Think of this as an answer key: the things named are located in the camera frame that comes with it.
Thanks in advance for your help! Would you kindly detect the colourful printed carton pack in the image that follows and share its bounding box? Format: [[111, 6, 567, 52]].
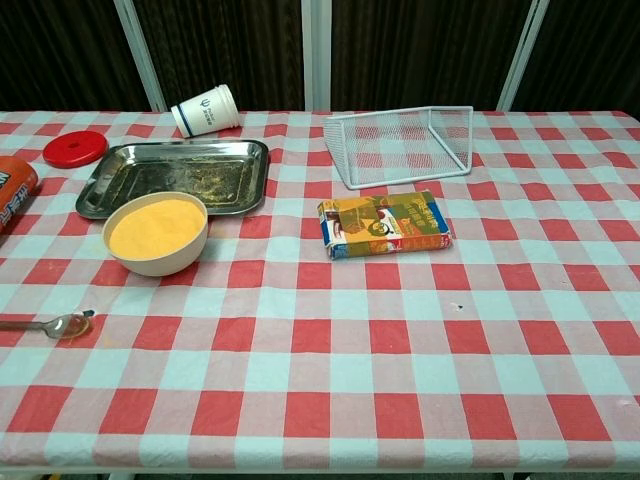
[[317, 190, 453, 261]]

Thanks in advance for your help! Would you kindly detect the red white checked tablecloth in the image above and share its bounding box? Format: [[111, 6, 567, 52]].
[[0, 109, 640, 474]]

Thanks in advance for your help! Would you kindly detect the stainless steel tray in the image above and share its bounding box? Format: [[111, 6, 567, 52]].
[[75, 139, 271, 221]]

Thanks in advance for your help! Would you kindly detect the metal spoon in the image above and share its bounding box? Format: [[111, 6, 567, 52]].
[[0, 309, 96, 341]]

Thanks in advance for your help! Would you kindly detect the white paper cup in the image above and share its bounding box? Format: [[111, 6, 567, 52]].
[[170, 83, 243, 139]]

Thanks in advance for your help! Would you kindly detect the dark ribbed partition panel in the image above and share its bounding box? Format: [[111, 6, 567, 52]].
[[329, 0, 531, 113], [514, 0, 640, 114], [0, 0, 151, 113], [132, 0, 306, 113]]

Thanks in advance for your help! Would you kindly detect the white wire mesh basket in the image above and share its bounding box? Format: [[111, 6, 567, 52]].
[[323, 105, 475, 191]]

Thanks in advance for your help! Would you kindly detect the white partition frame post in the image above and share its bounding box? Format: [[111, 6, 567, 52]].
[[301, 0, 334, 113], [112, 0, 168, 113], [496, 0, 551, 113]]

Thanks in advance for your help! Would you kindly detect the beige bowl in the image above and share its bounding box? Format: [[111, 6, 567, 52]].
[[102, 191, 209, 278]]

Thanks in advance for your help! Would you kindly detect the orange drink can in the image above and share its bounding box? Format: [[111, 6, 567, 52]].
[[0, 155, 43, 235]]

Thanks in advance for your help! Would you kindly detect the red round lid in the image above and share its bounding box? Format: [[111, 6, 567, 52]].
[[42, 130, 109, 168]]

